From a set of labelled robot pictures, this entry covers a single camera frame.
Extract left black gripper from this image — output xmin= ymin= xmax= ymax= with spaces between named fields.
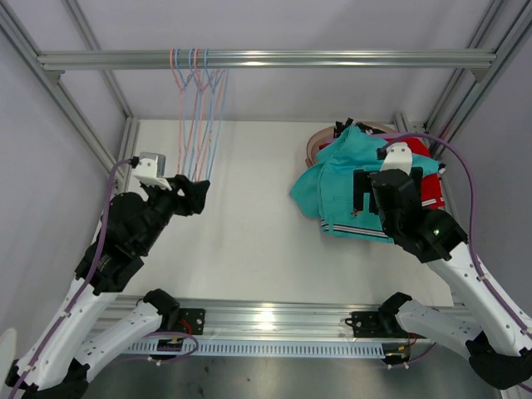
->
xmin=137 ymin=174 xmax=210 ymax=253

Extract pale blue wire hanger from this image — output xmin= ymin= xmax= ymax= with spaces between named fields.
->
xmin=200 ymin=68 xmax=229 ymax=180

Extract purple cable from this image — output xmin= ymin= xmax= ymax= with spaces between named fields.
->
xmin=7 ymin=156 xmax=200 ymax=399
xmin=373 ymin=131 xmax=532 ymax=371

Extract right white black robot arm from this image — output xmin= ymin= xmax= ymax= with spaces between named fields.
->
xmin=353 ymin=168 xmax=531 ymax=390

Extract aluminium hanging rail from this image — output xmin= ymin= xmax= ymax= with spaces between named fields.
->
xmin=37 ymin=49 xmax=496 ymax=71

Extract light blue wire hanger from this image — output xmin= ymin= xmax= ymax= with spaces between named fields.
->
xmin=176 ymin=47 xmax=197 ymax=180

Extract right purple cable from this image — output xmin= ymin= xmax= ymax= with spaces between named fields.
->
xmin=373 ymin=131 xmax=532 ymax=371

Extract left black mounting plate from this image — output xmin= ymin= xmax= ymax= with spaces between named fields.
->
xmin=166 ymin=308 xmax=206 ymax=336

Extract lilac trousers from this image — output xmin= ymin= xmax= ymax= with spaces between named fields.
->
xmin=372 ymin=132 xmax=426 ymax=140

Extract slotted grey cable duct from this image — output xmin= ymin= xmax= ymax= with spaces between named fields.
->
xmin=125 ymin=337 xmax=385 ymax=359

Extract translucent brown plastic basin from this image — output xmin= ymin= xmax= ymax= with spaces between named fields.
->
xmin=304 ymin=121 xmax=396 ymax=169

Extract salmon pink wire hanger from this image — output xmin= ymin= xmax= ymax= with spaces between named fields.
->
xmin=194 ymin=48 xmax=224 ymax=180

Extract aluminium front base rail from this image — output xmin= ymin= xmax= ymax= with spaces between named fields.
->
xmin=99 ymin=296 xmax=458 ymax=338

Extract teal trousers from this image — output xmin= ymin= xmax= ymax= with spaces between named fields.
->
xmin=288 ymin=125 xmax=443 ymax=241

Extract red trousers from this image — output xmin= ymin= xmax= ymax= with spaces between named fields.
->
xmin=405 ymin=138 xmax=445 ymax=209

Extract black white patterned trousers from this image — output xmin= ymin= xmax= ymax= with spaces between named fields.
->
xmin=333 ymin=118 xmax=393 ymax=138

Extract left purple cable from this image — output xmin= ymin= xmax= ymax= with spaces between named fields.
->
xmin=7 ymin=156 xmax=200 ymax=399

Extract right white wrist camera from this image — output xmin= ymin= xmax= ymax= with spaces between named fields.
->
xmin=377 ymin=142 xmax=412 ymax=175

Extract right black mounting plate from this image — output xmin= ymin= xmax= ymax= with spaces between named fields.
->
xmin=343 ymin=311 xmax=401 ymax=338

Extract black mounting plate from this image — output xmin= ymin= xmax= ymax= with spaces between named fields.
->
xmin=343 ymin=311 xmax=401 ymax=338
xmin=166 ymin=308 xmax=206 ymax=336

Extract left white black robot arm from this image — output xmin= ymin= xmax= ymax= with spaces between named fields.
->
xmin=5 ymin=175 xmax=210 ymax=398

